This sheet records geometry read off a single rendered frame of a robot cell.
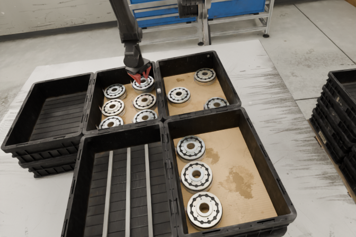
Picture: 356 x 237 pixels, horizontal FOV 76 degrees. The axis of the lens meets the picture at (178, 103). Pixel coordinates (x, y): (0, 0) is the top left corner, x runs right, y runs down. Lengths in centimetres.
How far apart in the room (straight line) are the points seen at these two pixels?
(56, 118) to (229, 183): 81
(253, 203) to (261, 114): 51
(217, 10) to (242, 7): 29
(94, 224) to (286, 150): 76
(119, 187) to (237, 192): 39
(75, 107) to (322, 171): 109
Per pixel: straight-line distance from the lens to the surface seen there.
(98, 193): 87
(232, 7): 293
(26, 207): 116
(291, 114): 121
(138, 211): 80
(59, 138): 94
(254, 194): 80
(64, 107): 124
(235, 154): 86
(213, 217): 73
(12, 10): 442
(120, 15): 85
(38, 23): 433
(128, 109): 107
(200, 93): 107
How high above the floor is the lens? 155
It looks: 44 degrees down
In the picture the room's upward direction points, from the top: 9 degrees counter-clockwise
